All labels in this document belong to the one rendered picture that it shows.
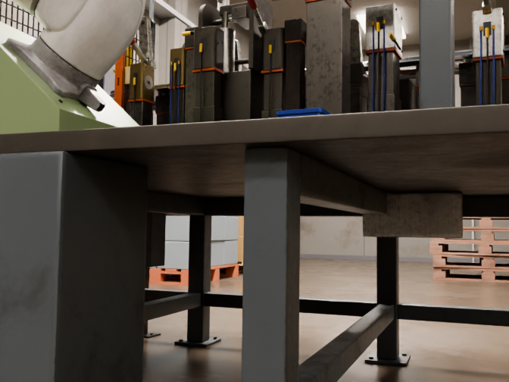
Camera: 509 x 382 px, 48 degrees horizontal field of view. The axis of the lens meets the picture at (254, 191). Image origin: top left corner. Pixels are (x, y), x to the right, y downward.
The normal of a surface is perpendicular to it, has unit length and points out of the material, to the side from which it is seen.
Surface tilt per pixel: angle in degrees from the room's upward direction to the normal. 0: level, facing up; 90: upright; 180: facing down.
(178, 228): 90
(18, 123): 90
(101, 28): 118
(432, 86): 90
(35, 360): 90
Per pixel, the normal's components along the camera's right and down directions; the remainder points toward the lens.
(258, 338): -0.36, -0.07
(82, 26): -0.01, 0.22
